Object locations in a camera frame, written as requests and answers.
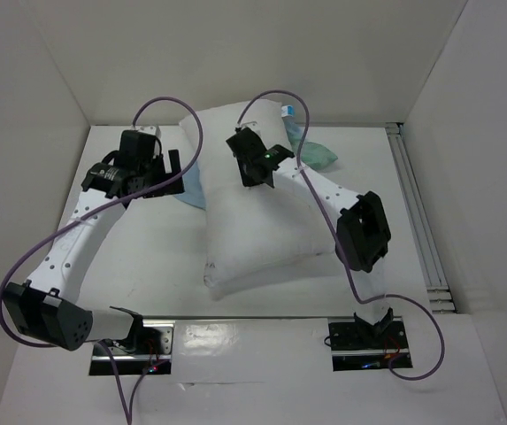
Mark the blue green pillowcase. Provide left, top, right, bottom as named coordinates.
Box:
left=174, top=105, right=338, bottom=210

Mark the white pillow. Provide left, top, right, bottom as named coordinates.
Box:
left=180, top=99, right=334, bottom=298

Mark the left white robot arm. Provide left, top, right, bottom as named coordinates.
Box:
left=1, top=127, right=184, bottom=351

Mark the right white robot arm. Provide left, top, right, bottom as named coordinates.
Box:
left=227, top=127, right=394, bottom=347

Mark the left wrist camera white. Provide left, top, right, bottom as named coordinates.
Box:
left=133, top=125, right=161, bottom=138

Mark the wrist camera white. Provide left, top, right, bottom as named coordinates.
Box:
left=239, top=121, right=261, bottom=135
left=133, top=125, right=161, bottom=138

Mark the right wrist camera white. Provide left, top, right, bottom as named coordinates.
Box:
left=239, top=121, right=261, bottom=135

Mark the aluminium rail frame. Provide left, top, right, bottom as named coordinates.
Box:
left=386, top=123, right=457, bottom=314

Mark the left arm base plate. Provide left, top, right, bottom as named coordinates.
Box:
left=87, top=313, right=175, bottom=376

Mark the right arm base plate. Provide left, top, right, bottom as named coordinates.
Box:
left=324, top=318, right=413, bottom=372

